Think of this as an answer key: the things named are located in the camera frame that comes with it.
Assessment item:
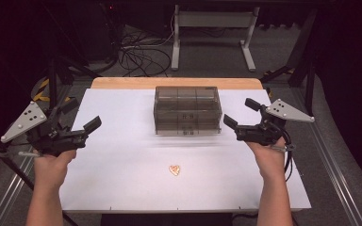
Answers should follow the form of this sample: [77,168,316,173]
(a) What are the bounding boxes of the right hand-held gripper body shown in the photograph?
[235,98,316,147]

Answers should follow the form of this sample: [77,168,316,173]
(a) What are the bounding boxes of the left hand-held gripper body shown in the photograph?
[0,101,88,157]

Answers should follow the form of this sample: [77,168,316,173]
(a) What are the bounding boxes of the clear grey plastic drawer box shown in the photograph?
[153,86,223,137]

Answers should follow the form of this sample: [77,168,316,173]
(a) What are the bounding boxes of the small orange heart-shaped trinket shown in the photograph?
[168,164,182,177]

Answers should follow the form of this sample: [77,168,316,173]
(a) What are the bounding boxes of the person's left hand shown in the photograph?
[32,149,77,190]

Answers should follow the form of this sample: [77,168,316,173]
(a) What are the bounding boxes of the person's right hand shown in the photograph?
[246,137,288,184]

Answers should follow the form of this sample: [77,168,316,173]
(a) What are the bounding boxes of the yellow black striped tape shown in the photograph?
[32,77,73,104]

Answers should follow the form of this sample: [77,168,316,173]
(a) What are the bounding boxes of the white table sheet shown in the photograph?
[58,88,312,215]

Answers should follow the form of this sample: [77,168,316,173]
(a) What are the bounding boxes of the black metal stand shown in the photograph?
[259,8,319,118]

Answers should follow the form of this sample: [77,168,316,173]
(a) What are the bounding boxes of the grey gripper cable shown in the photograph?
[0,145,41,159]

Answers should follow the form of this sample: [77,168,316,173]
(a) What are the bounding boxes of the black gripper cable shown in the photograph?
[281,130,295,183]

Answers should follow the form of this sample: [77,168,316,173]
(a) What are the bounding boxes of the aluminium rail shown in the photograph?
[0,154,36,226]
[290,86,362,226]

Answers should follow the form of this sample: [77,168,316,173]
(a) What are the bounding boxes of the bundle of black floor cables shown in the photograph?
[118,26,174,78]

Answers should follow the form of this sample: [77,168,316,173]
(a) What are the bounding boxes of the white metal desk frame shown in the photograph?
[171,4,261,73]

